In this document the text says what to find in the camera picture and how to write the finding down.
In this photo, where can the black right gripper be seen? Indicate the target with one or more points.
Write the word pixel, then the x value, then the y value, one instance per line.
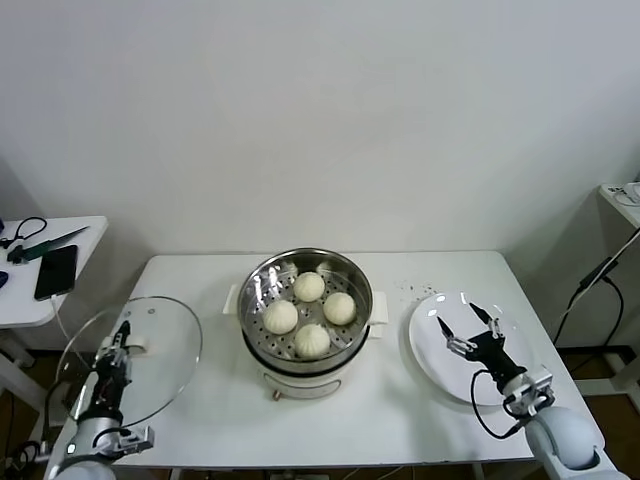
pixel 492 352

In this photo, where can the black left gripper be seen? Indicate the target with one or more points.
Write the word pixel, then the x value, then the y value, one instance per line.
pixel 107 390

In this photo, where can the round glass pot lid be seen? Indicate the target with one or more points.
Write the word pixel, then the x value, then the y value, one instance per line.
pixel 165 340

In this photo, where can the white steamed baozi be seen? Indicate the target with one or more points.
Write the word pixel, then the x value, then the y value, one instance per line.
pixel 309 286
pixel 340 307
pixel 280 316
pixel 311 341

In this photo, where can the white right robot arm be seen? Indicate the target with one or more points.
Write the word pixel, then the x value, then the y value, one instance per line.
pixel 565 435

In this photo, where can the perforated steel steamer basket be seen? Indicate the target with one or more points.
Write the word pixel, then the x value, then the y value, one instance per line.
pixel 250 310

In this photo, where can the steel steamer pot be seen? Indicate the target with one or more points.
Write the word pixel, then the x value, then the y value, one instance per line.
pixel 300 385

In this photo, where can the white round plate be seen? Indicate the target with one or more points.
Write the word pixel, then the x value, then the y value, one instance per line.
pixel 430 360

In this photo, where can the black smartphone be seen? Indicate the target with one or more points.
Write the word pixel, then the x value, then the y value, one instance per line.
pixel 56 271

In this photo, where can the white side table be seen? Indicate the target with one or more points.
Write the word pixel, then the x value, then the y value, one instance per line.
pixel 20 310

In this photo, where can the green flat tool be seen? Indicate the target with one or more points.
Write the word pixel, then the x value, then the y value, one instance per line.
pixel 55 242

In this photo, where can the blue object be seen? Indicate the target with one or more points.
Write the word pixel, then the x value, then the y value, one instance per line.
pixel 3 279

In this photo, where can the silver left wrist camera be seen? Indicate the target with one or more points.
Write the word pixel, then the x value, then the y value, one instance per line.
pixel 137 439

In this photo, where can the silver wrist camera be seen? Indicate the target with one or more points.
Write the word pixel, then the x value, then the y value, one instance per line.
pixel 540 387
pixel 137 439

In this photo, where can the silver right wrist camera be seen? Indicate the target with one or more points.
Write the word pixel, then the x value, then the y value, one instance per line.
pixel 540 387

